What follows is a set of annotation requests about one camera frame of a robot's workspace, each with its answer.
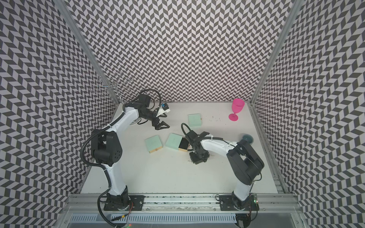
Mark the mint green drawer jewelry box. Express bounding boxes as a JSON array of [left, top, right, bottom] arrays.
[[188, 114, 202, 127]]

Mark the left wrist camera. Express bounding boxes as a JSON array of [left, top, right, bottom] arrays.
[[156, 103, 170, 117]]

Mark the pink plastic goblet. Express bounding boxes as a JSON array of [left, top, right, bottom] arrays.
[[229, 98, 245, 121]]

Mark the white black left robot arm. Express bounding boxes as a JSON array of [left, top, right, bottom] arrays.
[[91, 94, 170, 211]]

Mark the black corrugated left cable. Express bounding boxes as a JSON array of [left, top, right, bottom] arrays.
[[138, 89, 162, 109]]

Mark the teal round dish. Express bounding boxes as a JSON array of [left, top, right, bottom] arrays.
[[242, 134, 254, 144]]

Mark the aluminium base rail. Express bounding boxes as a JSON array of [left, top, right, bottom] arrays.
[[61, 193, 304, 215]]

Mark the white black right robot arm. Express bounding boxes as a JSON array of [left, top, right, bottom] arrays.
[[184, 130, 265, 211]]

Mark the silver metal jewelry stand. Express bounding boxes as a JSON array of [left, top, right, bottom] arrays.
[[91, 71, 135, 106]]

